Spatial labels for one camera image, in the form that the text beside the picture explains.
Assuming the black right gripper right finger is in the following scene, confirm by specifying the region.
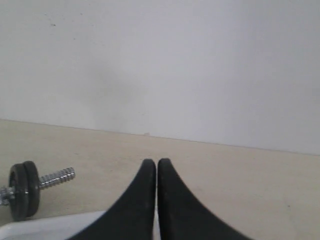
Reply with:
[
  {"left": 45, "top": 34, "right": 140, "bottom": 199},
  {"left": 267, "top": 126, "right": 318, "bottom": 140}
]
[{"left": 157, "top": 158, "right": 249, "bottom": 240}]

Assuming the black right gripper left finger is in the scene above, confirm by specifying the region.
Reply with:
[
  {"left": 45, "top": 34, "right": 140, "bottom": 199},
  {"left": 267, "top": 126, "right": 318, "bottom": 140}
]
[{"left": 70, "top": 159, "right": 157, "bottom": 240}]

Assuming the chrome threaded dumbbell bar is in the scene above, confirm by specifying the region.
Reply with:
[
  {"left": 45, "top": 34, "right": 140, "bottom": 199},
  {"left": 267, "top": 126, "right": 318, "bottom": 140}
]
[{"left": 0, "top": 167, "right": 76, "bottom": 206}]

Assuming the black weight plate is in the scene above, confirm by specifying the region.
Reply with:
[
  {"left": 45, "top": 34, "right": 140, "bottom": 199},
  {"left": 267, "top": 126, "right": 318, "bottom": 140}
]
[
  {"left": 23, "top": 160, "right": 41, "bottom": 218},
  {"left": 8, "top": 163, "right": 29, "bottom": 222}
]

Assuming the white rectangular tray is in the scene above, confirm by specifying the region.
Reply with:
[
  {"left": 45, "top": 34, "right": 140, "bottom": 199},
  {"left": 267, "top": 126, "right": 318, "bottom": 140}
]
[{"left": 0, "top": 210, "right": 161, "bottom": 240}]

